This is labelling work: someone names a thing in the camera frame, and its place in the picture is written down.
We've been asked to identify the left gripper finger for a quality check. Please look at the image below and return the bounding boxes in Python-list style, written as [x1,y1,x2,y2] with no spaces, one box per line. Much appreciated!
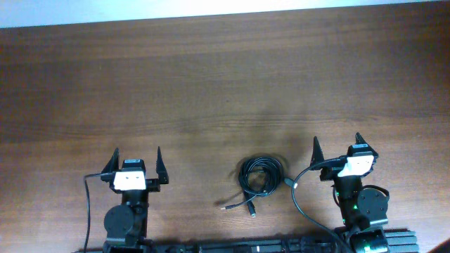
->
[156,147,169,184]
[101,148,120,181]

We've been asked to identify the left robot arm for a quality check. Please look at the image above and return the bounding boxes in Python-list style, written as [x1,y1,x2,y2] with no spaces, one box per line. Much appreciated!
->
[101,149,169,252]

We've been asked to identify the camera black cable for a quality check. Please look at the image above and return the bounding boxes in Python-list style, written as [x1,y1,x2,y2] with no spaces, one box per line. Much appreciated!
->
[290,157,352,253]
[82,171,114,253]

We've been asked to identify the left camera black cable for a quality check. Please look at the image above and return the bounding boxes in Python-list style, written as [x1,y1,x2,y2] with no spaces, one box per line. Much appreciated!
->
[82,171,114,253]

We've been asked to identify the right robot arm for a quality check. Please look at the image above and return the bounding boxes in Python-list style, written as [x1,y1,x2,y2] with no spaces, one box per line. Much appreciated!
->
[310,133,390,252]

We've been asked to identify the right camera black cable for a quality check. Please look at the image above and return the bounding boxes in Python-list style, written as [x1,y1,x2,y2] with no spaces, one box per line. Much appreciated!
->
[290,157,352,253]

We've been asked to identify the thin black usb cable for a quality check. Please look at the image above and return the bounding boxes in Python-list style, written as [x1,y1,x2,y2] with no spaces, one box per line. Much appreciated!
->
[220,164,278,212]

